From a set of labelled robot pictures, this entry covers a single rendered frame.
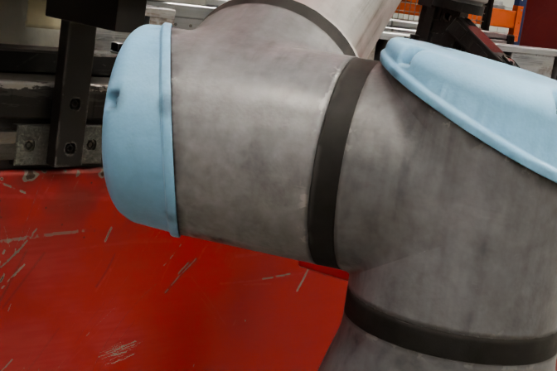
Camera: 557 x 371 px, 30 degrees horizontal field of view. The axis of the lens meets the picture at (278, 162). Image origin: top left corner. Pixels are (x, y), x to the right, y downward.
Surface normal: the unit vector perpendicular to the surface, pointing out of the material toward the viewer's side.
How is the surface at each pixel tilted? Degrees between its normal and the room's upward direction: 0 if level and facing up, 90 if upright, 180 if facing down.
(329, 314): 90
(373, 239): 118
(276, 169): 90
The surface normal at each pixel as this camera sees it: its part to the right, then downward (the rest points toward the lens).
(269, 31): 0.18, -0.78
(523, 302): 0.35, 0.21
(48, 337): 0.69, 0.22
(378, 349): -0.73, 0.00
